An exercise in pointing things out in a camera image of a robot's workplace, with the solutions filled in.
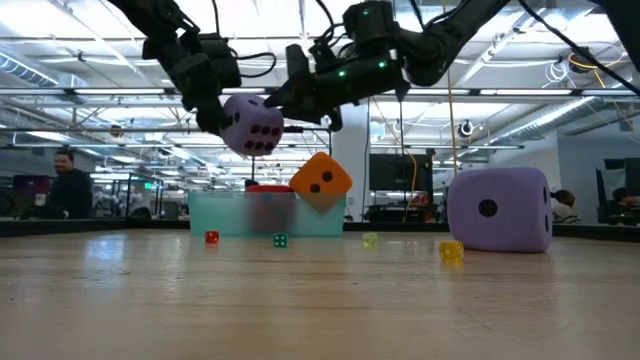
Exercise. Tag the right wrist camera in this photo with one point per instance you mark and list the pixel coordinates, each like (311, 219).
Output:
(298, 62)

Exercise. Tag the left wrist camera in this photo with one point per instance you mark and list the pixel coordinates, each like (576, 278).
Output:
(220, 60)

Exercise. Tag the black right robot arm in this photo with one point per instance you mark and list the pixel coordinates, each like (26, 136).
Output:
(440, 40)

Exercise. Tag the teal translucent plastic bin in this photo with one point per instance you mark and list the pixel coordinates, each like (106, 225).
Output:
(220, 215)

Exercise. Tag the dark red monitor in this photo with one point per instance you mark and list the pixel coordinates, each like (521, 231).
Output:
(31, 184)

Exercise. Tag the small red die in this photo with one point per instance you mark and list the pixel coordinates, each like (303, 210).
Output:
(212, 237)

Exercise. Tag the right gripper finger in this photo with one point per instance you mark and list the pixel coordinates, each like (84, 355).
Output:
(320, 114)
(300, 95)

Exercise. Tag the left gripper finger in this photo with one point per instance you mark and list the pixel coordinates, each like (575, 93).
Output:
(212, 121)

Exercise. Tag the small yellow die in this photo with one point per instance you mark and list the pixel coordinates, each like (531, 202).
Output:
(451, 251)

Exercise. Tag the small green die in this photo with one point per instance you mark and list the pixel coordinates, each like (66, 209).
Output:
(280, 240)

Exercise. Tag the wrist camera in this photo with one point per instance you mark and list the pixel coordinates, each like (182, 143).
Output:
(298, 62)
(220, 60)

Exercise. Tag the black bar stand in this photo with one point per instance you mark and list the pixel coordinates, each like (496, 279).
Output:
(310, 129)

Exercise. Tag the purple foam die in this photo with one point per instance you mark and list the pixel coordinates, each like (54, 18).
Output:
(252, 125)
(500, 210)

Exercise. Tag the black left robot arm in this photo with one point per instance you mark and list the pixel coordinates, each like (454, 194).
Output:
(155, 25)

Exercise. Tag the black aluminium table frame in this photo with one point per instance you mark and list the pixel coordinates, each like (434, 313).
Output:
(100, 227)

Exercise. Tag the orange foam die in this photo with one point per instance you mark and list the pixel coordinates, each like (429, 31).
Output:
(320, 177)

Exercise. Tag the red foam die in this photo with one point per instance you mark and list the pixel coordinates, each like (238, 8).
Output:
(270, 188)

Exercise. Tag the silver air duct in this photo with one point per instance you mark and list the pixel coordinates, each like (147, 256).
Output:
(550, 120)
(30, 70)

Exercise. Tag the black monitor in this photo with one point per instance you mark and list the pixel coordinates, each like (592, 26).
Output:
(400, 172)

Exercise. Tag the small lime die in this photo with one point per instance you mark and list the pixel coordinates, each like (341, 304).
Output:
(370, 239)

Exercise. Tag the person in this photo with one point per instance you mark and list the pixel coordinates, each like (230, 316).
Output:
(625, 202)
(565, 205)
(72, 192)

